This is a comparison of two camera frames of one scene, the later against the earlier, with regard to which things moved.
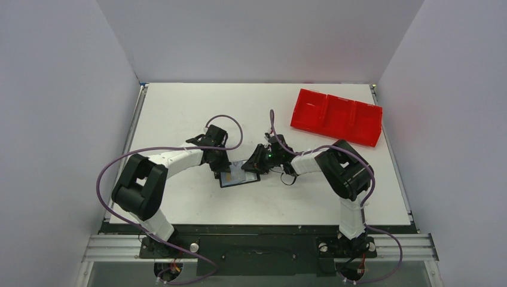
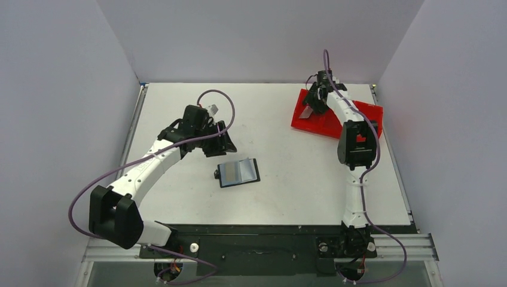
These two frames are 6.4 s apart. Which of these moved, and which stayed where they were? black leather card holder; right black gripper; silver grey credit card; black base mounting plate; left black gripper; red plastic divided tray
Moved: right black gripper; silver grey credit card; left black gripper
Stayed: black base mounting plate; black leather card holder; red plastic divided tray
